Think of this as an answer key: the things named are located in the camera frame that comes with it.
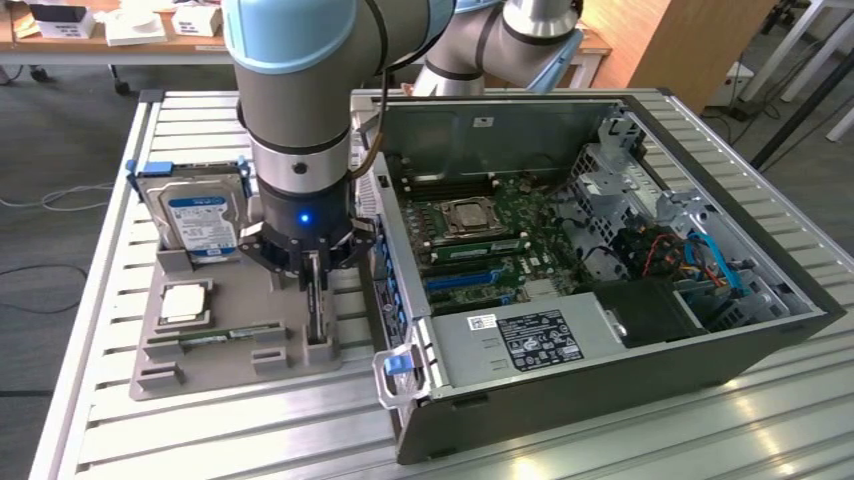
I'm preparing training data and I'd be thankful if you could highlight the hard disk with blue caddy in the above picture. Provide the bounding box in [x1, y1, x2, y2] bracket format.
[124, 155, 255, 265]

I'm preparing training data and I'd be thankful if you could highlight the brown paper envelope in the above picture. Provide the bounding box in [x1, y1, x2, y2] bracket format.
[10, 5, 43, 40]

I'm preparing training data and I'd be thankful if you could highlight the white table frame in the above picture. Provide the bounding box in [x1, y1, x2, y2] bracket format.
[737, 0, 854, 144]

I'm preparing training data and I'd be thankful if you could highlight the white flat box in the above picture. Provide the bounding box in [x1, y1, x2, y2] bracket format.
[104, 17, 168, 48]

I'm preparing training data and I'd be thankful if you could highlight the black plastic shroud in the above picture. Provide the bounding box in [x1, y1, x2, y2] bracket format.
[591, 279, 710, 350]

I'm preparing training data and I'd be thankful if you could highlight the green motherboard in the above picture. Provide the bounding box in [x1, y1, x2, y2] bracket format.
[392, 172, 602, 319]

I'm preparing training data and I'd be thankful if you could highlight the red power wire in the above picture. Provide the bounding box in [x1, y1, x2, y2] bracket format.
[642, 233, 683, 275]

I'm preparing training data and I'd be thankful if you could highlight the metal CPU socket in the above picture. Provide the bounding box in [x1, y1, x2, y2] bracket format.
[442, 196, 501, 237]

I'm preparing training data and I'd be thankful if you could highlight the white round device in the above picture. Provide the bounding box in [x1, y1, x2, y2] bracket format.
[116, 0, 162, 24]

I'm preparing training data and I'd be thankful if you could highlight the white floor cable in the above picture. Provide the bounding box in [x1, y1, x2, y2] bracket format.
[0, 182, 116, 211]

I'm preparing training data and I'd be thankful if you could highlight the clean silver CPU chip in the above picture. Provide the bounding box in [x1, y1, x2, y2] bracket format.
[159, 284, 212, 324]

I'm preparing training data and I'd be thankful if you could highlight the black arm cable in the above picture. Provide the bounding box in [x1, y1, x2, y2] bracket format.
[352, 0, 390, 179]

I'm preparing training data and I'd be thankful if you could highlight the white labelled box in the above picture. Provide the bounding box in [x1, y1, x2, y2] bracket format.
[171, 4, 226, 38]

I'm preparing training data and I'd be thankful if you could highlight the wooden cabinet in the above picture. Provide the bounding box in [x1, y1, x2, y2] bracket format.
[579, 0, 781, 115]

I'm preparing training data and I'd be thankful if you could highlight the black floor cable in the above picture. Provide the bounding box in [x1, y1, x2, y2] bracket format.
[0, 264, 86, 281]

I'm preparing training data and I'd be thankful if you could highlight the white box black top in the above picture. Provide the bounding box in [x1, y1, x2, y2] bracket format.
[31, 3, 99, 39]

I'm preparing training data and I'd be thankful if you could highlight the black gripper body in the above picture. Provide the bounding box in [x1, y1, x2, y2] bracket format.
[256, 180, 359, 275]

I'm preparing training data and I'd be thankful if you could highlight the black metal stand leg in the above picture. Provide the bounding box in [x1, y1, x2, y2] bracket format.
[750, 64, 854, 171]

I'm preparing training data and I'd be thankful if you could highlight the grey power supply unit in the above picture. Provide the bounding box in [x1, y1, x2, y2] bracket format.
[426, 292, 626, 390]

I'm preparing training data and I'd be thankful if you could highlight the white box red dot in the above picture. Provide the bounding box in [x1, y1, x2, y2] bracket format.
[706, 59, 757, 109]

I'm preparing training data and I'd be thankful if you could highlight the black NVIDIA graphics card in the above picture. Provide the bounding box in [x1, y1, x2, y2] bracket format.
[300, 252, 330, 346]

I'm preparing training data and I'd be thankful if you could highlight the blue SATA wire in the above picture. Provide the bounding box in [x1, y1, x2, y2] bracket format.
[685, 231, 747, 301]

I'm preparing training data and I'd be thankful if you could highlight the CPU chip with paste residue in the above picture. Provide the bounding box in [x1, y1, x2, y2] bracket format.
[455, 203, 494, 230]

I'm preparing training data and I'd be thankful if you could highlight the open black PC case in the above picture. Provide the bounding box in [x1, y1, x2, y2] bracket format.
[346, 88, 849, 466]

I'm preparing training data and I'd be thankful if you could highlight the blue expansion slot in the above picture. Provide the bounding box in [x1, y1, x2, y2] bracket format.
[426, 272, 506, 294]

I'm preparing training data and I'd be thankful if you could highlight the grey plastic parts rack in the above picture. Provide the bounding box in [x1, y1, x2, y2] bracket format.
[130, 197, 346, 402]

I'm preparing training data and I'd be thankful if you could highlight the long black expansion slot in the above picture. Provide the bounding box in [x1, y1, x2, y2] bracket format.
[431, 298, 514, 309]
[430, 291, 513, 301]

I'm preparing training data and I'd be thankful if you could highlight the wooden desk white frame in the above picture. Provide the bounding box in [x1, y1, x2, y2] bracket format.
[352, 29, 614, 94]
[0, 0, 228, 94]

